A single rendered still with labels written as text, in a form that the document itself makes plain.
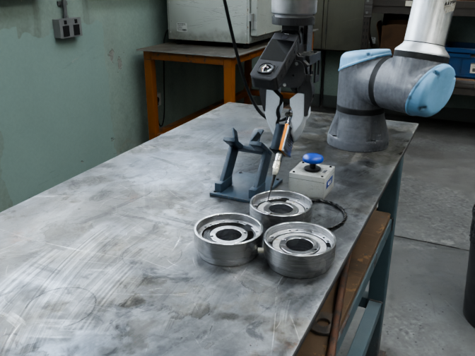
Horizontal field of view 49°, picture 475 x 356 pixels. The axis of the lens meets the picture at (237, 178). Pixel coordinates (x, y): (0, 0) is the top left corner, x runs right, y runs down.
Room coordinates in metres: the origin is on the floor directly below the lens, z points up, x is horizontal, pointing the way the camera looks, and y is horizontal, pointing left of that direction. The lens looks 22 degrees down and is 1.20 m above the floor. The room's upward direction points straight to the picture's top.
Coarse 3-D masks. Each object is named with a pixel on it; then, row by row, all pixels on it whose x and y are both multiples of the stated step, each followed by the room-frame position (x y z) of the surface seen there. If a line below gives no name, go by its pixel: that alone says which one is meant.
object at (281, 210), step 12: (264, 192) 0.83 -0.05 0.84; (276, 192) 0.84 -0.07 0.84; (288, 192) 0.84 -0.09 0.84; (252, 204) 0.81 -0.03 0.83; (276, 204) 0.81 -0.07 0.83; (288, 204) 0.81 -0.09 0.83; (300, 204) 0.81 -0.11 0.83; (252, 216) 0.77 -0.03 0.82; (264, 216) 0.75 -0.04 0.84; (276, 216) 0.74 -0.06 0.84; (288, 216) 0.74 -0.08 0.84; (300, 216) 0.75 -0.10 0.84; (264, 228) 0.76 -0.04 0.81
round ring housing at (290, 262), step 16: (288, 224) 0.72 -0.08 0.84; (304, 224) 0.72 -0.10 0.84; (272, 240) 0.68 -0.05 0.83; (288, 240) 0.68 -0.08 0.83; (304, 240) 0.69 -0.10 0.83; (272, 256) 0.64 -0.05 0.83; (288, 256) 0.62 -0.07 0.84; (304, 256) 0.62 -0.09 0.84; (320, 256) 0.62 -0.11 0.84; (288, 272) 0.63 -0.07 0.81; (304, 272) 0.62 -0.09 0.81; (320, 272) 0.63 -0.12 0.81
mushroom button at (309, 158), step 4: (304, 156) 0.93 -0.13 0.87; (308, 156) 0.93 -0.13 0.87; (312, 156) 0.93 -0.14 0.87; (316, 156) 0.93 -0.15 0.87; (320, 156) 0.93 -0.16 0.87; (304, 160) 0.93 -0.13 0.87; (308, 160) 0.92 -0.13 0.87; (312, 160) 0.92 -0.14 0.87; (316, 160) 0.92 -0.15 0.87; (320, 160) 0.92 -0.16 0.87; (312, 164) 0.93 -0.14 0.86; (312, 168) 0.93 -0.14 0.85
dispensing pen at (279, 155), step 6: (288, 114) 0.89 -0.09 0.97; (288, 120) 0.89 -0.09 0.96; (276, 126) 0.87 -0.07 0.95; (282, 126) 0.87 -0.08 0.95; (276, 132) 0.87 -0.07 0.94; (282, 132) 0.86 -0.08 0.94; (276, 138) 0.86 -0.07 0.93; (276, 144) 0.85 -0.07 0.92; (276, 150) 0.86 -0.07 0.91; (276, 156) 0.86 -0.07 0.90; (282, 156) 0.86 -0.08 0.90; (276, 162) 0.85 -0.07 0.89; (276, 168) 0.85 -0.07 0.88; (276, 174) 0.84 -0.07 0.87; (270, 186) 0.83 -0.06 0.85; (270, 192) 0.83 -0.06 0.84
